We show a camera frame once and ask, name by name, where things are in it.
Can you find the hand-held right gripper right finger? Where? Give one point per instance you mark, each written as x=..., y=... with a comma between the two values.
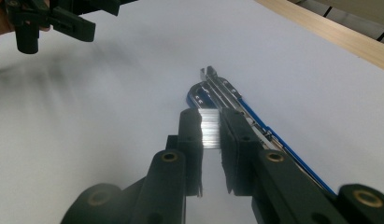
x=273, y=180

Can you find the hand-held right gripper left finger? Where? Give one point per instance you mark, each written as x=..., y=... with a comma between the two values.
x=167, y=180

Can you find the silver staple strip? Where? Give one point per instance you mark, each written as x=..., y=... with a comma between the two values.
x=210, y=129

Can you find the blue stapler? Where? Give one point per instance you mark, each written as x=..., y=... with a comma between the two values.
x=225, y=90

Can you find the wooden table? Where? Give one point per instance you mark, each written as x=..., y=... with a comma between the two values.
x=336, y=34

